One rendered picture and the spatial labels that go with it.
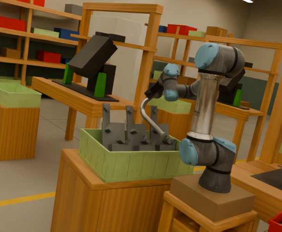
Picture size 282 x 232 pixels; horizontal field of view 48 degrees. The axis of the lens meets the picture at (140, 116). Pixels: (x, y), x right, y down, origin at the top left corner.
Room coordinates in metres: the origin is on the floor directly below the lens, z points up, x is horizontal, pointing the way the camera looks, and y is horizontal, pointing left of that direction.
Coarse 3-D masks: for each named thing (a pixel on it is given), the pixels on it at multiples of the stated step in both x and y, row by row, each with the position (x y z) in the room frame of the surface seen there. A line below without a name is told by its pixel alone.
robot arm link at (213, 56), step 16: (208, 48) 1.35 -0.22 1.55; (224, 48) 1.38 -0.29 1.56; (208, 64) 1.34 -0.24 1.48; (224, 64) 1.36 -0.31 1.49; (208, 80) 1.36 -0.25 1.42; (208, 96) 1.35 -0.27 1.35; (208, 112) 1.35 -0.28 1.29; (192, 128) 1.37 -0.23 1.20; (208, 128) 1.35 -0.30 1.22; (192, 144) 1.32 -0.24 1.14; (208, 144) 1.34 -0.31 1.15; (192, 160) 1.31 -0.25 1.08; (208, 160) 1.34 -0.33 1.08
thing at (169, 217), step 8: (168, 208) 1.42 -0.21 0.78; (176, 208) 1.42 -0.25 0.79; (168, 216) 1.41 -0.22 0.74; (176, 216) 1.42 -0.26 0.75; (184, 216) 1.49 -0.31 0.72; (160, 224) 1.45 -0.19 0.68; (168, 224) 1.41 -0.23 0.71; (176, 224) 1.39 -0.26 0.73; (184, 224) 1.36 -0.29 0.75; (192, 224) 1.59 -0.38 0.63; (248, 224) 1.39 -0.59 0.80
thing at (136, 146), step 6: (126, 108) 1.97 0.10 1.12; (132, 108) 1.97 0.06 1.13; (126, 114) 1.96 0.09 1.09; (132, 114) 1.98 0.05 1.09; (132, 120) 1.96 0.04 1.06; (132, 126) 1.95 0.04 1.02; (138, 126) 1.98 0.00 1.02; (144, 126) 2.01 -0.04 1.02; (138, 132) 1.97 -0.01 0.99; (144, 132) 2.00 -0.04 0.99; (132, 138) 1.92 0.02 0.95; (138, 138) 1.95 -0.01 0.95; (132, 144) 1.91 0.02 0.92; (138, 144) 1.94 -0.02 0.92; (132, 150) 1.89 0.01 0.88; (138, 150) 1.87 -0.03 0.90; (144, 150) 1.89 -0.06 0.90; (150, 150) 1.92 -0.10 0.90
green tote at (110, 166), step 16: (80, 144) 1.88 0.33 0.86; (96, 144) 1.68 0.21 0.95; (176, 144) 2.06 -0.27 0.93; (96, 160) 1.66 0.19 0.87; (112, 160) 1.57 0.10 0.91; (128, 160) 1.62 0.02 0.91; (144, 160) 1.68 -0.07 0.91; (160, 160) 1.74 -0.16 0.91; (176, 160) 1.80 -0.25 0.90; (112, 176) 1.58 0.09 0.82; (128, 176) 1.63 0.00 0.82; (144, 176) 1.69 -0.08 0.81; (160, 176) 1.75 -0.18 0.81; (176, 176) 1.82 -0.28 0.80
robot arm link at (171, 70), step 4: (168, 64) 1.72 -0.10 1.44; (172, 64) 1.73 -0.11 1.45; (164, 68) 1.74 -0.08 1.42; (168, 68) 1.71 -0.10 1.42; (172, 68) 1.72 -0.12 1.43; (176, 68) 1.72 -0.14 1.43; (164, 72) 1.73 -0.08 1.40; (168, 72) 1.70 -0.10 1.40; (172, 72) 1.70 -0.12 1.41; (176, 72) 1.71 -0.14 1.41; (160, 76) 1.80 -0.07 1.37; (164, 76) 1.73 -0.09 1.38; (168, 76) 1.71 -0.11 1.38; (172, 76) 1.71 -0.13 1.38; (176, 76) 1.74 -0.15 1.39
